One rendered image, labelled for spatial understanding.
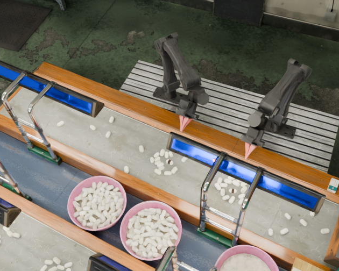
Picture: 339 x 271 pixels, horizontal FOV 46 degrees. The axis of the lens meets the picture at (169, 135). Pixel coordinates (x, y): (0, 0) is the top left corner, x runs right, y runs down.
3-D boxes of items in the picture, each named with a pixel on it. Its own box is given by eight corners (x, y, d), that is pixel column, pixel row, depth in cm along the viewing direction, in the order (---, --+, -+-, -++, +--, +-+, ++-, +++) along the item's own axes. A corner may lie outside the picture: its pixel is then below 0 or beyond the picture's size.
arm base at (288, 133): (296, 130, 200) (299, 120, 204) (257, 119, 206) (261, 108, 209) (292, 139, 207) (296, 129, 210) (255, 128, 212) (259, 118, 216)
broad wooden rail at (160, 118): (53, 81, 250) (44, 60, 235) (348, 204, 195) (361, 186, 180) (41, 94, 244) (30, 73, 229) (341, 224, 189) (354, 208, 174)
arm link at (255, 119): (260, 131, 168) (275, 106, 165) (242, 121, 172) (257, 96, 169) (267, 132, 178) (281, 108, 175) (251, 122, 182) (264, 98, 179)
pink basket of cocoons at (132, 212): (128, 206, 189) (126, 198, 181) (185, 212, 186) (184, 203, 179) (117, 263, 174) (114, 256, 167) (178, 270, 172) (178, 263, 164)
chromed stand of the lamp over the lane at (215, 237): (213, 198, 190) (219, 147, 153) (253, 216, 184) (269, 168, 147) (196, 233, 180) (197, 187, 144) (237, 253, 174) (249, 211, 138)
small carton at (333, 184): (330, 179, 182) (331, 177, 181) (338, 183, 181) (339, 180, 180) (326, 190, 180) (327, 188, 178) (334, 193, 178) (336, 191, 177)
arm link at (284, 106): (278, 127, 199) (306, 70, 180) (266, 120, 202) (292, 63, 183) (283, 123, 203) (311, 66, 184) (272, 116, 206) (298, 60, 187)
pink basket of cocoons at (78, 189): (93, 176, 199) (89, 167, 192) (139, 199, 191) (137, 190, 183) (61, 221, 187) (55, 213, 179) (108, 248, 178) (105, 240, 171)
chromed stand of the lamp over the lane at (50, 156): (51, 125, 219) (22, 66, 182) (80, 138, 213) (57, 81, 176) (28, 151, 210) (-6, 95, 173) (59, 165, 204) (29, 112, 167)
